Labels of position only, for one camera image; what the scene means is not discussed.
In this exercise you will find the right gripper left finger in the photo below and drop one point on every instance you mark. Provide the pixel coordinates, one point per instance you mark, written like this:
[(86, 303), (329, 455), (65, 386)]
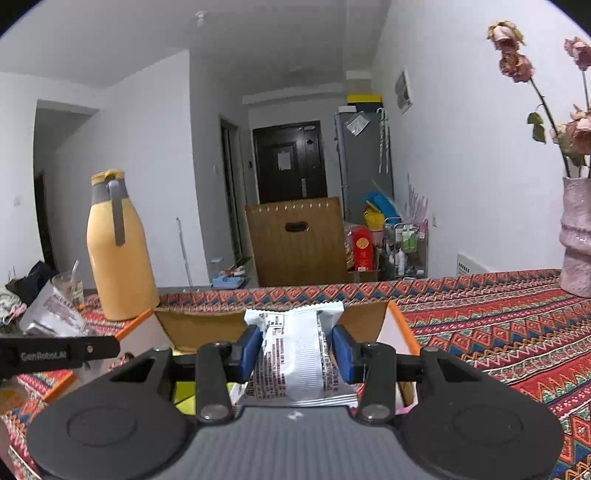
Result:
[(218, 364)]

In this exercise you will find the yellow thermos jug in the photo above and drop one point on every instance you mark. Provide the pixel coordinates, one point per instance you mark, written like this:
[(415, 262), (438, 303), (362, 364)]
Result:
[(118, 251)]

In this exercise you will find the red gift bag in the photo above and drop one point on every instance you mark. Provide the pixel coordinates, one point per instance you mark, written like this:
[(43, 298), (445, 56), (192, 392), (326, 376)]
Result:
[(363, 250)]

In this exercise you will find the yellow box on fridge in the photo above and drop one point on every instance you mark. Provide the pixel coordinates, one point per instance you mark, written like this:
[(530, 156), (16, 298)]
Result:
[(364, 98)]

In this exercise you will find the patterned red tablecloth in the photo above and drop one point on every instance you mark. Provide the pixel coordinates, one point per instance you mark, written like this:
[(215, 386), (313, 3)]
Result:
[(519, 327)]

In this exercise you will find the grey refrigerator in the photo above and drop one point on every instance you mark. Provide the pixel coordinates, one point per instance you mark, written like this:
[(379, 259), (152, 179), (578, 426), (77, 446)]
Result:
[(361, 165)]

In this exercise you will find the pink ceramic vase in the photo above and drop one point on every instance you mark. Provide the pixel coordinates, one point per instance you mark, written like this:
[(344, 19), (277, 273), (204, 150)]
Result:
[(575, 236)]

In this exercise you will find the lime green snack packet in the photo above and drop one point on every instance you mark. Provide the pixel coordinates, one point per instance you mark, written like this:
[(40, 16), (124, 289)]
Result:
[(184, 398)]

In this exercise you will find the glass cup with drink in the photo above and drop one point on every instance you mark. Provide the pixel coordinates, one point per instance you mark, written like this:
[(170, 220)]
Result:
[(70, 285)]

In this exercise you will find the white snack packet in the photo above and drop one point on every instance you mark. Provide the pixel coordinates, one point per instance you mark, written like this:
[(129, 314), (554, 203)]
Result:
[(294, 368)]

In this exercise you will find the white wall panel box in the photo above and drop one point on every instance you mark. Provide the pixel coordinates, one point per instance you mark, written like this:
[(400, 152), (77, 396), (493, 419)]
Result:
[(403, 93)]

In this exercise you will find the red cardboard snack box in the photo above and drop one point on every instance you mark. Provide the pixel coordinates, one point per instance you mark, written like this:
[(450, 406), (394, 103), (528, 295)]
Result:
[(185, 333)]

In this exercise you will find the wire storage cart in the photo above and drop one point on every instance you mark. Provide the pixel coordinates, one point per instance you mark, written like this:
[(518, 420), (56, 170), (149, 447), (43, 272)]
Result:
[(405, 249)]

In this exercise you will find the dark entrance door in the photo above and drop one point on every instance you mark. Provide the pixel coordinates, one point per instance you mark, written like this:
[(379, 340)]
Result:
[(290, 164)]

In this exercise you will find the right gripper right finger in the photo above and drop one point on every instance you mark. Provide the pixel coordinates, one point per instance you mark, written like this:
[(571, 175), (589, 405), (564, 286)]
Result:
[(373, 365)]

